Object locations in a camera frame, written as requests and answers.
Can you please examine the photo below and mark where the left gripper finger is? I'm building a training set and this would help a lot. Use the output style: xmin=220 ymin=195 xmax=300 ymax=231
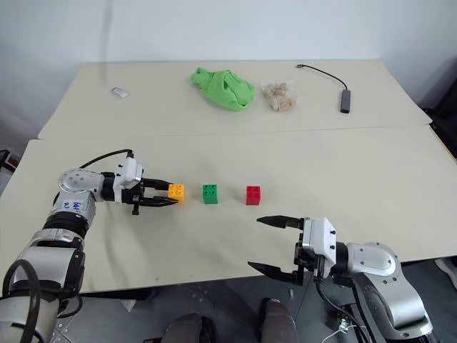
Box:
xmin=142 ymin=195 xmax=179 ymax=209
xmin=143 ymin=178 xmax=171 ymax=192

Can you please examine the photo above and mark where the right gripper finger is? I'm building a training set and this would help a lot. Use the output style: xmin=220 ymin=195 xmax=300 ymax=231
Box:
xmin=246 ymin=261 xmax=298 ymax=286
xmin=256 ymin=214 xmax=305 ymax=230

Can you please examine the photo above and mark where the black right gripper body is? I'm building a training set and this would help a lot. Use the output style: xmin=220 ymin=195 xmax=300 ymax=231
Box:
xmin=293 ymin=217 xmax=333 ymax=287

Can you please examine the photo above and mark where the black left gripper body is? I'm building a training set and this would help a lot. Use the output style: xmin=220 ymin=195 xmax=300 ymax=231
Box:
xmin=121 ymin=178 xmax=149 ymax=217

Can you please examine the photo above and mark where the yellow toy brick cube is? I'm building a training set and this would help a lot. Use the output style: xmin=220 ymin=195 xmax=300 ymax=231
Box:
xmin=167 ymin=183 xmax=187 ymax=206

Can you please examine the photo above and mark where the red toy brick cube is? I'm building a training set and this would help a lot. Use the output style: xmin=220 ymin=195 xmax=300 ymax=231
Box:
xmin=245 ymin=185 xmax=262 ymax=207

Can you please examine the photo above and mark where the dark rounded shape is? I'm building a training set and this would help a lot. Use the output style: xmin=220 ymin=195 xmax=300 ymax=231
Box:
xmin=261 ymin=297 xmax=299 ymax=343

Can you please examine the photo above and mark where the green toy brick cube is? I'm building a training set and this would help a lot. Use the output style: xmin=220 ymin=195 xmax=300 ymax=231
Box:
xmin=201 ymin=183 xmax=220 ymax=205

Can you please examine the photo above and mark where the small green circuit board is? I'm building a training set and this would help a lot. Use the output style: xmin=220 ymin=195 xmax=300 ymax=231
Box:
xmin=336 ymin=314 xmax=355 ymax=332

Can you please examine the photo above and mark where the crumpled green cloth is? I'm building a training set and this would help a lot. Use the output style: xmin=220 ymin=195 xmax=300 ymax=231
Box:
xmin=189 ymin=66 xmax=256 ymax=113

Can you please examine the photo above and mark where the clear bag of wooden pieces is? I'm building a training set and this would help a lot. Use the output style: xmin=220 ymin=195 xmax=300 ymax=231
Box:
xmin=259 ymin=80 xmax=303 ymax=113

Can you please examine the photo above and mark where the black box device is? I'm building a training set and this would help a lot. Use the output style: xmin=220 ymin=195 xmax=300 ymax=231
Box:
xmin=0 ymin=149 xmax=19 ymax=169

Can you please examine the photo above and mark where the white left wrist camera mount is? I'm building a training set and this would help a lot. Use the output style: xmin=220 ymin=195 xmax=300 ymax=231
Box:
xmin=111 ymin=158 xmax=144 ymax=204

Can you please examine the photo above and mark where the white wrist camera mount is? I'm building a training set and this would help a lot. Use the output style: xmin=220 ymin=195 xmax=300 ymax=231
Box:
xmin=111 ymin=158 xmax=144 ymax=204
xmin=303 ymin=217 xmax=338 ymax=280

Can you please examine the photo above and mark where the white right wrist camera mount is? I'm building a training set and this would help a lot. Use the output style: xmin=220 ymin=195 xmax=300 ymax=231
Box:
xmin=303 ymin=217 xmax=338 ymax=280

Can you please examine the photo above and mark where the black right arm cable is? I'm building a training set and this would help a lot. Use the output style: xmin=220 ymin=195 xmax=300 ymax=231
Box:
xmin=313 ymin=275 xmax=372 ymax=343

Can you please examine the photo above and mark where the thin white wire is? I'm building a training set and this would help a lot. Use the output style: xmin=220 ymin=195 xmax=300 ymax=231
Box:
xmin=323 ymin=324 xmax=360 ymax=341

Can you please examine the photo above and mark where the grey USB hub with cable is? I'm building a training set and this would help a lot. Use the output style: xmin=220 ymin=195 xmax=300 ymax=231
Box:
xmin=295 ymin=63 xmax=353 ymax=115

